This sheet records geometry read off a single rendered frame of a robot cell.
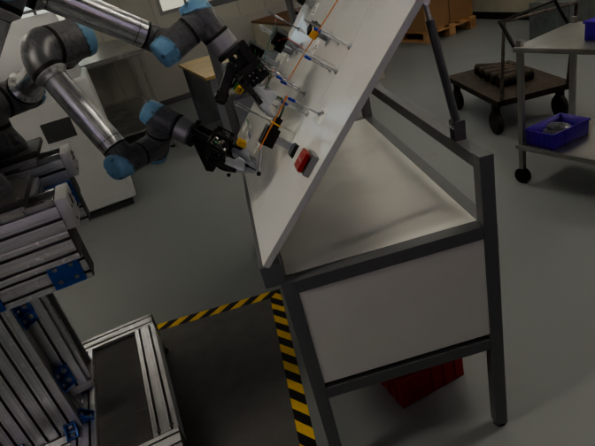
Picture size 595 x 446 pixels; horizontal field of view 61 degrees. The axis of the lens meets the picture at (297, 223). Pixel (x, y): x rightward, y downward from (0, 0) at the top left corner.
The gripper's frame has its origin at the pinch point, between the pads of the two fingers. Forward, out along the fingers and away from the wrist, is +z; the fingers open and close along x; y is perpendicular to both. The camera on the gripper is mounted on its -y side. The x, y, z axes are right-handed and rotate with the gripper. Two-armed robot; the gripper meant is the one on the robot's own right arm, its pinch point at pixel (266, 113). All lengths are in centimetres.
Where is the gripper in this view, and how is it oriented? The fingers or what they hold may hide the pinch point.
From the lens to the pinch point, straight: 147.7
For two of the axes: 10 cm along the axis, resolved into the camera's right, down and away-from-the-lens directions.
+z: 5.9, 7.0, 4.0
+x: -2.1, -3.4, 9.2
